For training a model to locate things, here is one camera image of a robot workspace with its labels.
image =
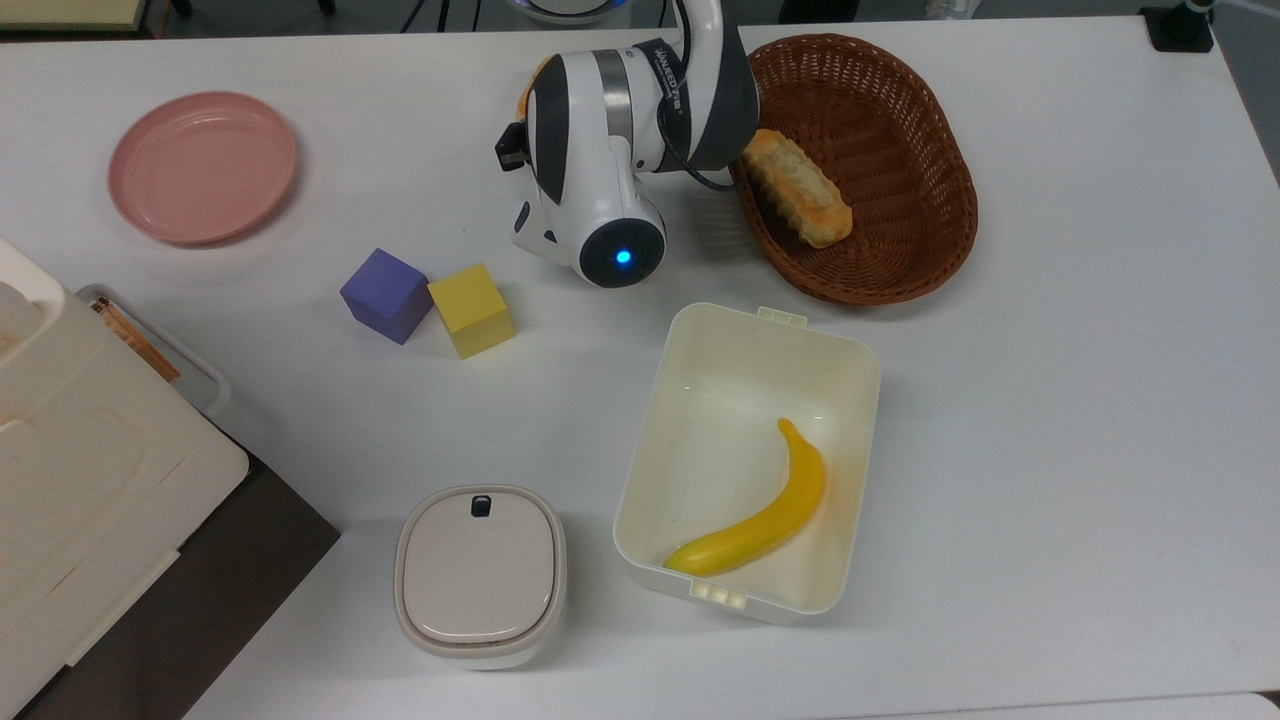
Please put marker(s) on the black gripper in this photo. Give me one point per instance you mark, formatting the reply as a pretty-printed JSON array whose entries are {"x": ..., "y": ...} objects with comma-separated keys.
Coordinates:
[{"x": 511, "y": 146}]

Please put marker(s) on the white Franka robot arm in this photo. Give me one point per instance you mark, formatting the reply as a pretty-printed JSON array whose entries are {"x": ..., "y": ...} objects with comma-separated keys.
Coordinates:
[{"x": 590, "y": 150}]

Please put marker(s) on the long toy bread loaf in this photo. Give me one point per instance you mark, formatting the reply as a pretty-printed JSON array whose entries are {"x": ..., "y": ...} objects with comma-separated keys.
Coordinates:
[{"x": 800, "y": 190}]

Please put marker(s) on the brown wicker basket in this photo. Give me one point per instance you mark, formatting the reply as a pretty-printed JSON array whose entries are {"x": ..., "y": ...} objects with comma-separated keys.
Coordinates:
[{"x": 900, "y": 150}]

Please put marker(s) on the black tripod legs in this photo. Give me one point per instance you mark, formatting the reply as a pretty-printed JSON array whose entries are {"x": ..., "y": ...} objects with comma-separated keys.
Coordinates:
[{"x": 440, "y": 12}]

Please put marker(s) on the yellow foam cube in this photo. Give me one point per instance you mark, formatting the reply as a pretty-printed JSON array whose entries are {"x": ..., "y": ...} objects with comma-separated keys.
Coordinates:
[{"x": 472, "y": 312}]

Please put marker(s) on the purple foam cube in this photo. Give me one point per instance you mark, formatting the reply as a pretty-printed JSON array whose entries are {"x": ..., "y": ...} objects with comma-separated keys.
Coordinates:
[{"x": 385, "y": 295}]

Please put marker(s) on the pink plate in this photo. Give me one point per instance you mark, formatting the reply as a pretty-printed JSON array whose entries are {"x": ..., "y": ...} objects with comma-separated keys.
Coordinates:
[{"x": 203, "y": 167}]

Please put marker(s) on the cream plastic open box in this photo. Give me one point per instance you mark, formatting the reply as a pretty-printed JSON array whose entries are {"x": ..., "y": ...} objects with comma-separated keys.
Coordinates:
[{"x": 700, "y": 440}]

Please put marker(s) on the small cream lidded bin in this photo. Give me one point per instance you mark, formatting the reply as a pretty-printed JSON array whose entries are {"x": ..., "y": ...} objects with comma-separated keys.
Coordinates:
[{"x": 480, "y": 575}]

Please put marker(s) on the yellow toy banana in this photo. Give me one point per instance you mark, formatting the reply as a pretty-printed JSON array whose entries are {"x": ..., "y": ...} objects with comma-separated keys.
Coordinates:
[{"x": 770, "y": 520}]

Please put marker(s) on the beige furniture panel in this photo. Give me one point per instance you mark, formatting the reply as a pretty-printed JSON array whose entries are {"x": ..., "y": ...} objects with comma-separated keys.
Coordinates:
[{"x": 70, "y": 12}]

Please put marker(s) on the dark brown drawer base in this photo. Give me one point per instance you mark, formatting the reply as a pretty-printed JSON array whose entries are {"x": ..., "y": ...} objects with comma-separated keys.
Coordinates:
[{"x": 230, "y": 590}]

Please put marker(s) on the black table clamp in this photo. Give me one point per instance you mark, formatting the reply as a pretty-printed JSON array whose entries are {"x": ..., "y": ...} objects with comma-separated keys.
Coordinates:
[{"x": 1180, "y": 25}]

